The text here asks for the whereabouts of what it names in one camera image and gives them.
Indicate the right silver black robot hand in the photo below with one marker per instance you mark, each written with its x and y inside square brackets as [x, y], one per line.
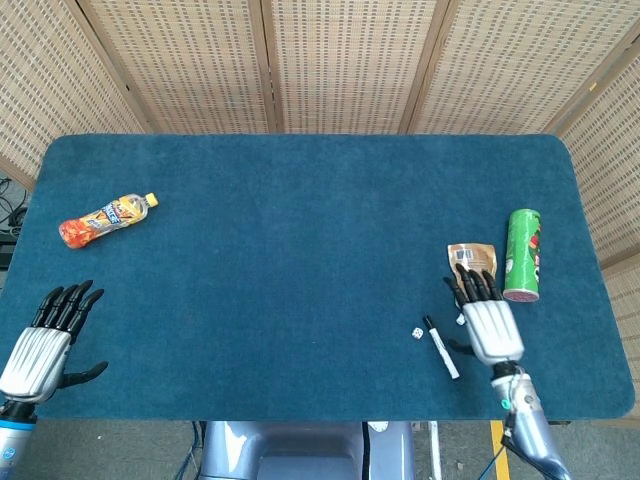
[492, 330]

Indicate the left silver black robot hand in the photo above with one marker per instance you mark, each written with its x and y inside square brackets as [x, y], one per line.
[35, 360]

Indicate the white die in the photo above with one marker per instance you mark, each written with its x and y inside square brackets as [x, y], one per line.
[416, 334]

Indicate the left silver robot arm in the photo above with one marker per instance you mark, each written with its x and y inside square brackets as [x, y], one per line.
[15, 440]

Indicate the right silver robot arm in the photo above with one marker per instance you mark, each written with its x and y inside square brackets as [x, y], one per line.
[530, 425]

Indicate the white marker pen black cap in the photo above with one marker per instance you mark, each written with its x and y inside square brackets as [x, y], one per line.
[441, 347]

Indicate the tan spouted drink pouch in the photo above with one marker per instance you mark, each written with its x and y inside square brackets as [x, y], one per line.
[472, 257]

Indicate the green chips can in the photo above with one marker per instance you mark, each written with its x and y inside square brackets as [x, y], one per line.
[522, 255]

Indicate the white table leg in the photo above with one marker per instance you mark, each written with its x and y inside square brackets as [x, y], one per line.
[436, 450]

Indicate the woven wicker screen panel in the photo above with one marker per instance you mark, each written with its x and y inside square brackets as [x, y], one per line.
[607, 175]
[60, 85]
[350, 65]
[627, 320]
[510, 65]
[185, 65]

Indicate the yellow orange drink bottle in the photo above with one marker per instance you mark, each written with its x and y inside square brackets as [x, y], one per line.
[107, 220]

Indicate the blue carpet table cover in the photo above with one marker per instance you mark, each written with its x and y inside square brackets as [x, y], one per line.
[300, 250]

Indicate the grey robot torso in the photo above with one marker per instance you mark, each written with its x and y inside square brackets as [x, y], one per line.
[305, 452]

